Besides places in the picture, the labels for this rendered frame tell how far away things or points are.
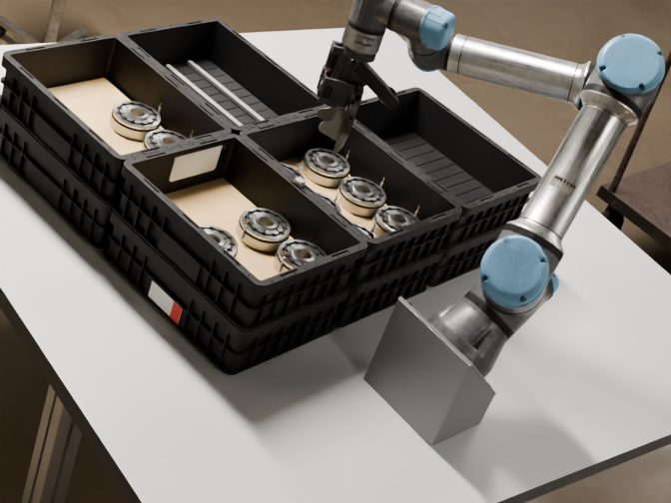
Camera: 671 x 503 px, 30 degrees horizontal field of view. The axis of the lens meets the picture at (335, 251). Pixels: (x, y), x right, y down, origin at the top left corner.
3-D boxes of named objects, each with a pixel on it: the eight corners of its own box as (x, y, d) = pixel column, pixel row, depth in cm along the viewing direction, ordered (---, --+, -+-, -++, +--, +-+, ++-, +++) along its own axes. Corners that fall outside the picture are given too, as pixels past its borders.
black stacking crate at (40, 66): (220, 179, 262) (234, 134, 255) (107, 211, 241) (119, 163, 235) (106, 80, 279) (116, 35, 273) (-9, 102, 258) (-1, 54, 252)
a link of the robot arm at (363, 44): (382, 26, 243) (386, 41, 235) (375, 48, 245) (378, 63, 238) (345, 16, 241) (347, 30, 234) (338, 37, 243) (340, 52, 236)
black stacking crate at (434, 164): (524, 221, 286) (544, 181, 280) (445, 253, 265) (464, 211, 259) (401, 128, 304) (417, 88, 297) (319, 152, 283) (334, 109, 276)
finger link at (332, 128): (311, 147, 247) (324, 102, 245) (339, 155, 248) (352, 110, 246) (313, 151, 244) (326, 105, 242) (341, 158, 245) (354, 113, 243)
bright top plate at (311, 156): (357, 174, 271) (358, 172, 271) (323, 180, 265) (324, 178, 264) (331, 148, 277) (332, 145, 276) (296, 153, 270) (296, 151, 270)
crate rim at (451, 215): (461, 219, 260) (465, 210, 258) (367, 254, 239) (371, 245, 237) (331, 116, 277) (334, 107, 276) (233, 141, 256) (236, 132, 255)
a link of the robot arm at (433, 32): (459, 29, 240) (408, 8, 243) (456, 7, 229) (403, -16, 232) (441, 65, 239) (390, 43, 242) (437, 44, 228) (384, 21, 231)
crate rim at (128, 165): (117, 171, 235) (119, 161, 234) (233, 141, 256) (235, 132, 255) (256, 298, 218) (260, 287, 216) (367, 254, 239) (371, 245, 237)
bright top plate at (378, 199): (394, 202, 267) (395, 200, 266) (361, 211, 260) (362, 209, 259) (363, 175, 271) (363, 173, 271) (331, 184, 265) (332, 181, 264)
